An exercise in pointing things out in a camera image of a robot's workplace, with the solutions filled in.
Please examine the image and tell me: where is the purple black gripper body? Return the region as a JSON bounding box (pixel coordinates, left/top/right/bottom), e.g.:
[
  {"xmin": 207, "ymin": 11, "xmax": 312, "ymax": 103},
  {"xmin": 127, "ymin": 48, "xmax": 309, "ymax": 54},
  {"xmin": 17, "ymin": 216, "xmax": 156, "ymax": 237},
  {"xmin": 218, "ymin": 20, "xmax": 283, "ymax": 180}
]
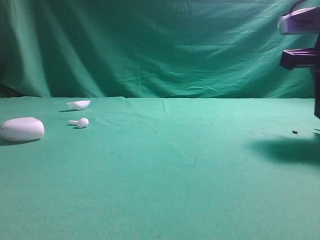
[{"xmin": 279, "ymin": 35, "xmax": 320, "ymax": 117}]

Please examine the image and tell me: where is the white earbud case lid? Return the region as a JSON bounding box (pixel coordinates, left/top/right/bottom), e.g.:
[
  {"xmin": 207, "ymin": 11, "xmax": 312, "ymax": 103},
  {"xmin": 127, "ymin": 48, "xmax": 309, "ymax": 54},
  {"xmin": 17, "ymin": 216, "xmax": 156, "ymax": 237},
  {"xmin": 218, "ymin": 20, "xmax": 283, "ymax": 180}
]
[{"xmin": 66, "ymin": 100, "xmax": 91, "ymax": 111}]

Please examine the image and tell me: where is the white earbud near case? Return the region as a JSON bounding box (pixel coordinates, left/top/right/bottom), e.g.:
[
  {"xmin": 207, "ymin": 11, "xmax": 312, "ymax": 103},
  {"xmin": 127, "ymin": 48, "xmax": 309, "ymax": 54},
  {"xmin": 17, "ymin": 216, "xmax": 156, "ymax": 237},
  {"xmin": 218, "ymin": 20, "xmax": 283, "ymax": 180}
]
[{"xmin": 68, "ymin": 118, "xmax": 89, "ymax": 129}]

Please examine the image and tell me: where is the white earbud case body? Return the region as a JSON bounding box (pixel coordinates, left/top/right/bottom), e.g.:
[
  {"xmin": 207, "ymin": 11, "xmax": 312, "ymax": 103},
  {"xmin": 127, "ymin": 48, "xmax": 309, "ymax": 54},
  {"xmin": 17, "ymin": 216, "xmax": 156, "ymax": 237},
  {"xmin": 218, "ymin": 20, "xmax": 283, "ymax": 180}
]
[{"xmin": 0, "ymin": 117, "xmax": 45, "ymax": 142}]

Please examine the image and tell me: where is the green table cloth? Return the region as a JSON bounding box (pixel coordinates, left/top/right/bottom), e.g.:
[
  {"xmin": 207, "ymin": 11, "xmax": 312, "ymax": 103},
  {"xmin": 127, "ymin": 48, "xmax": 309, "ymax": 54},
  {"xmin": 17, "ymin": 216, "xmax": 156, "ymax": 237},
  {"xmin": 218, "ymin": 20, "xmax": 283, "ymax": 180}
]
[{"xmin": 0, "ymin": 97, "xmax": 320, "ymax": 240}]

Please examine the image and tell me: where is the green backdrop cloth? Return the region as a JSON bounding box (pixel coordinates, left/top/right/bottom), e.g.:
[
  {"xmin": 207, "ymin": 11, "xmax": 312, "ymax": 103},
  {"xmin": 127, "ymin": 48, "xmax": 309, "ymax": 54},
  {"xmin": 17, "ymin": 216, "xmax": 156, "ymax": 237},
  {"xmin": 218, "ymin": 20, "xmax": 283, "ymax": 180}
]
[{"xmin": 0, "ymin": 0, "xmax": 316, "ymax": 98}]

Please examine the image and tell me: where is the black cable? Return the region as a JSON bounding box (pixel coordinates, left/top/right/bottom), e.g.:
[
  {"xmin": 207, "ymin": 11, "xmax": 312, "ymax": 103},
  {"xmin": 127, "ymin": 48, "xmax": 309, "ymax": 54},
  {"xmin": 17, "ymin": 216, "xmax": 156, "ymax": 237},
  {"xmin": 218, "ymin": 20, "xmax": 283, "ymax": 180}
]
[{"xmin": 288, "ymin": 0, "xmax": 306, "ymax": 13}]

